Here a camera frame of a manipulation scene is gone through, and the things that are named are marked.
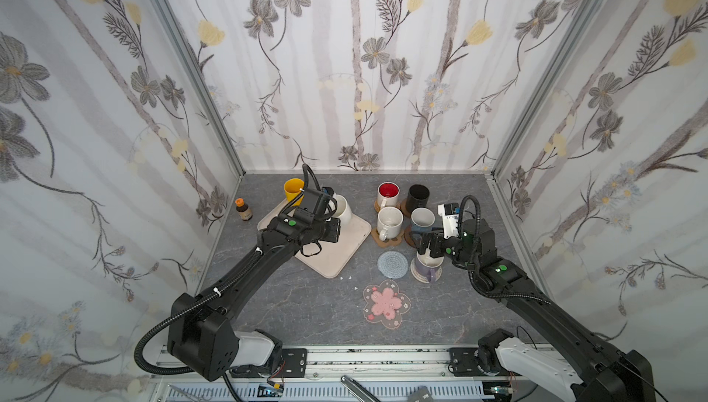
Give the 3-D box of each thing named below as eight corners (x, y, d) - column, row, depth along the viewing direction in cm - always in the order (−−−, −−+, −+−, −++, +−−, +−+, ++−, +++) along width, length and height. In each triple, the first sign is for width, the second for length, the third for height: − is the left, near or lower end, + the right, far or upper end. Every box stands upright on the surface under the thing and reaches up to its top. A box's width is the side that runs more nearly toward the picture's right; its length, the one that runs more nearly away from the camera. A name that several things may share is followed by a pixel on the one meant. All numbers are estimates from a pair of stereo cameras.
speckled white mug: (377, 245, 99) (379, 232, 92) (376, 220, 106) (378, 205, 99) (401, 245, 99) (405, 232, 92) (398, 220, 106) (402, 206, 99)
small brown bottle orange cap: (242, 222, 107) (233, 206, 99) (245, 213, 109) (236, 197, 101) (251, 222, 107) (243, 206, 99) (254, 213, 109) (246, 197, 102)
